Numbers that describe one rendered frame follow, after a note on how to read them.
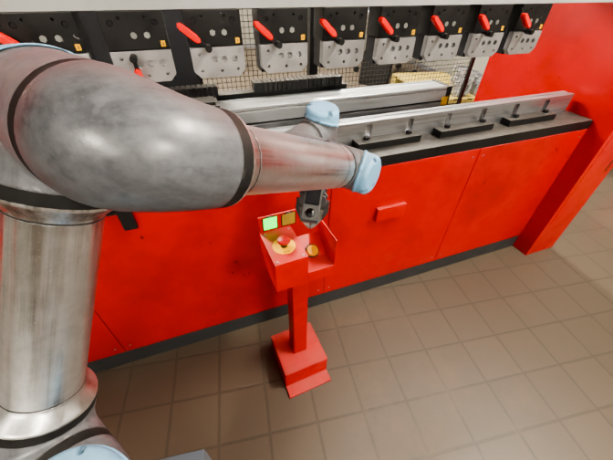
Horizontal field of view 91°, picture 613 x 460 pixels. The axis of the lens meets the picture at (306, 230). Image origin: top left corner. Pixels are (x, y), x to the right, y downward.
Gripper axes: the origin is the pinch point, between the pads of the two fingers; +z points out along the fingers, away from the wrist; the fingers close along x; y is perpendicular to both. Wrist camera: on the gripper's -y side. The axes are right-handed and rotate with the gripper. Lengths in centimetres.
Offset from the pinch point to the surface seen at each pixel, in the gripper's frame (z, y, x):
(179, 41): -21, 78, 62
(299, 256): 6.6, -6.3, 2.1
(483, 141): 2, 64, -72
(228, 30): -38, 36, 29
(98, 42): -22, 66, 89
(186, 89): -8, 64, 57
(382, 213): 28, 40, -32
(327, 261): 14.2, -1.2, -7.1
